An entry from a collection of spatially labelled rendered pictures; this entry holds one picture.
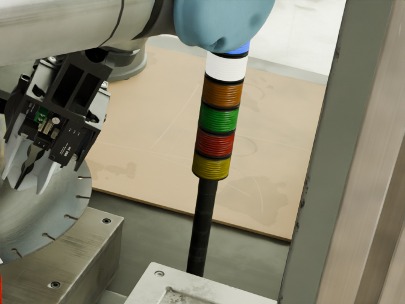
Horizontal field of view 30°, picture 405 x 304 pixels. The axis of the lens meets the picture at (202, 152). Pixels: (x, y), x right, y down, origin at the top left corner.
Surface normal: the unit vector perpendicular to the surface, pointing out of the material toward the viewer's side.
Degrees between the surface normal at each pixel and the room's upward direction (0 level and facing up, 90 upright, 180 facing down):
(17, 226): 0
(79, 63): 94
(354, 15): 90
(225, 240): 0
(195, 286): 0
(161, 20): 115
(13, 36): 103
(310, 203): 90
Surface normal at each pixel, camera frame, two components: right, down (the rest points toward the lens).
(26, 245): 0.12, -0.85
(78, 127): -0.04, 0.57
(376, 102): -0.32, 0.45
